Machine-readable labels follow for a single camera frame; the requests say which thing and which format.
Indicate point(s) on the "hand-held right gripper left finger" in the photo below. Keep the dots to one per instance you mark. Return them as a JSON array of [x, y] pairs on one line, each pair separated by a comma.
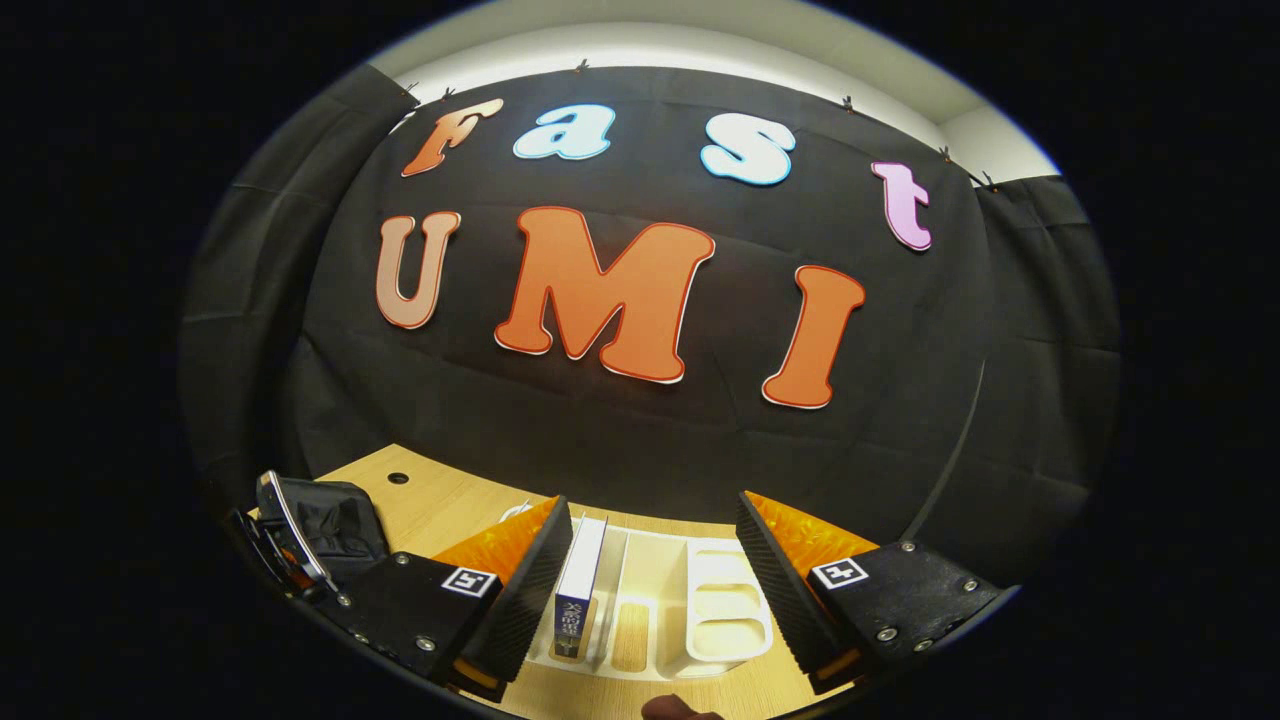
[[525, 600]]

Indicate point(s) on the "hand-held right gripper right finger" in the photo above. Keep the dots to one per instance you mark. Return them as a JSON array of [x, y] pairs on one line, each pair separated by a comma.
[[775, 590]]

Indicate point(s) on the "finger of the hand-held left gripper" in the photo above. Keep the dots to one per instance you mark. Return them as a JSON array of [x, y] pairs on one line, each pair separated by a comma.
[[300, 548]]

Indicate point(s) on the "white bookshelf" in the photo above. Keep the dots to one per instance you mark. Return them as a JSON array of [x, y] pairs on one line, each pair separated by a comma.
[[725, 600]]

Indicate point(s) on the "blue cover book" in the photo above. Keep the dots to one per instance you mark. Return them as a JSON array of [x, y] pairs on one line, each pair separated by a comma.
[[580, 570]]

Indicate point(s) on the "black backdrop cloth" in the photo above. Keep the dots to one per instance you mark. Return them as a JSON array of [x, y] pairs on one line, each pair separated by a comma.
[[650, 440]]

